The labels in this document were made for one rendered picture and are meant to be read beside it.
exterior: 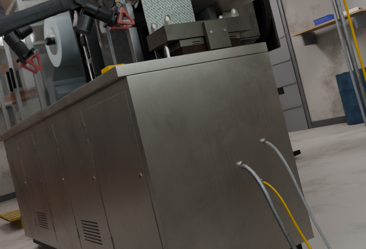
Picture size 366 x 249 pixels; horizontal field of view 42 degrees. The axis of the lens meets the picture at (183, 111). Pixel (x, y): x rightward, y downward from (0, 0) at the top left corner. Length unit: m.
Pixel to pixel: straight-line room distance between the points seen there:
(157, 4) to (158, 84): 0.49
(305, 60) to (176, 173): 7.70
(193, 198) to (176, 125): 0.26
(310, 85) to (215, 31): 7.40
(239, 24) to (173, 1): 0.31
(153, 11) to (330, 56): 7.06
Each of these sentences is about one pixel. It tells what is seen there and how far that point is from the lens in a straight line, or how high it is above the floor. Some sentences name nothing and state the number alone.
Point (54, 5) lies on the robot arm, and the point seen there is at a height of 1.18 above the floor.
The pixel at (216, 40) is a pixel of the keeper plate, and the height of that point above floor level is 0.94.
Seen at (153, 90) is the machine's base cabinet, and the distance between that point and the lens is 1.66.
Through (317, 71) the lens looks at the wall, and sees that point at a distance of 9.10.
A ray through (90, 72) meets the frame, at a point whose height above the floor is 1.00.
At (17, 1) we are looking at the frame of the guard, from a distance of 2.98.
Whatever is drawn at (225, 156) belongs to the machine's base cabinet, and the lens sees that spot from 1.77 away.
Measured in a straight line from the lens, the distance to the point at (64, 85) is 2.92.
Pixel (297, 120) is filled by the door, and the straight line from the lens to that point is 9.48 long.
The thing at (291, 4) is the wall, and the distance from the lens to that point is 9.37.
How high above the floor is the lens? 0.66
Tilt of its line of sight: 1 degrees up
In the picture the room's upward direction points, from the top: 14 degrees counter-clockwise
